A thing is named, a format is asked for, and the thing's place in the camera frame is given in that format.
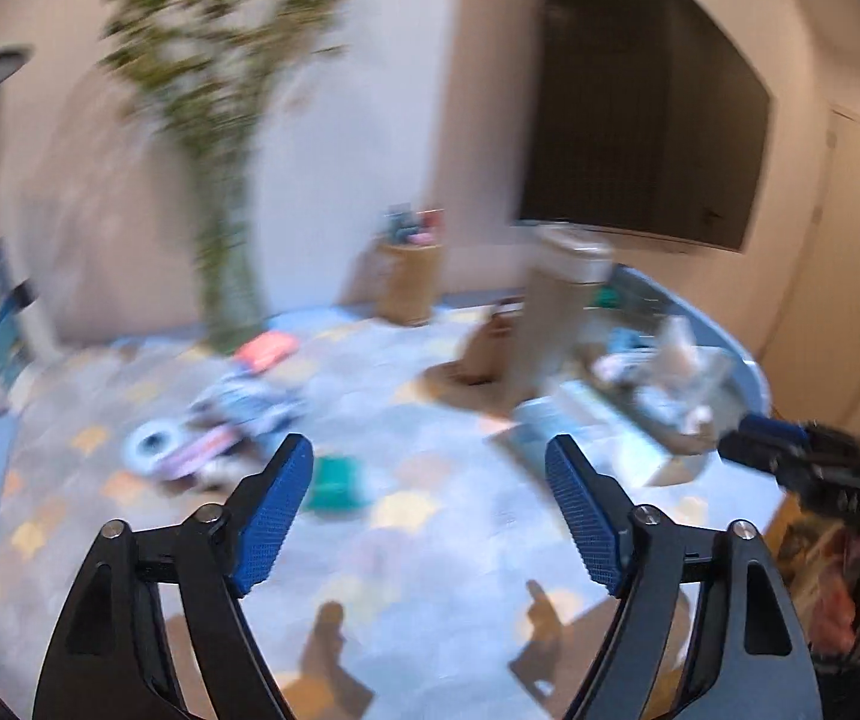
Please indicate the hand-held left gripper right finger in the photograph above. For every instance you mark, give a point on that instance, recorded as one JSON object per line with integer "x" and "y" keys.
{"x": 587, "y": 517}

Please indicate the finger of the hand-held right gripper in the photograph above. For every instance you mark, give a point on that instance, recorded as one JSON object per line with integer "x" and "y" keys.
{"x": 760, "y": 454}
{"x": 775, "y": 429}

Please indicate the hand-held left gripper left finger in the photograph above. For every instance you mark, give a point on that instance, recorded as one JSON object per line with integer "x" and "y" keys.
{"x": 276, "y": 517}

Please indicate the teal small block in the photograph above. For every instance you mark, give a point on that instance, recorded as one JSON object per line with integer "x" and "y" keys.
{"x": 336, "y": 484}

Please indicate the blue plaid cloth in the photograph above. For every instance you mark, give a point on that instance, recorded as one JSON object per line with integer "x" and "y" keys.
{"x": 250, "y": 405}

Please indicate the blue plush toy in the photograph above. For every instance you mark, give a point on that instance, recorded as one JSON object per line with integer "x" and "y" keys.
{"x": 628, "y": 341}

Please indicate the person's right hand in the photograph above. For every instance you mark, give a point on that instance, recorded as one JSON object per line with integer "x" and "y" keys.
{"x": 835, "y": 611}

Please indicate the pink small cloth item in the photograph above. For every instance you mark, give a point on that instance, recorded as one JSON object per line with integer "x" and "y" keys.
{"x": 208, "y": 450}

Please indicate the light blue tape roll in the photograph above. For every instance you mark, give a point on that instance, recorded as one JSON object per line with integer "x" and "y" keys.
{"x": 152, "y": 446}

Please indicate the coral pink pouch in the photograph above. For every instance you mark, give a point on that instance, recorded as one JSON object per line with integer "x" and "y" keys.
{"x": 266, "y": 351}

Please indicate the green small object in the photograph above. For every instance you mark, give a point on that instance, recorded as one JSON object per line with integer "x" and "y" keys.
{"x": 608, "y": 298}

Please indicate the clear glass vase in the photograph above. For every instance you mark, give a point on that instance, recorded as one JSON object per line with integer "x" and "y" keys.
{"x": 235, "y": 300}

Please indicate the wooden pen holder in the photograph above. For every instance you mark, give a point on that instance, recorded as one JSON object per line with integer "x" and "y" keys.
{"x": 409, "y": 285}

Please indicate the dried flower bouquet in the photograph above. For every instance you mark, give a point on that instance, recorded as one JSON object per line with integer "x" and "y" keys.
{"x": 212, "y": 52}

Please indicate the black wall television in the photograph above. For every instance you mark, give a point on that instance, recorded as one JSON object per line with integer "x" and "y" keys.
{"x": 640, "y": 90}

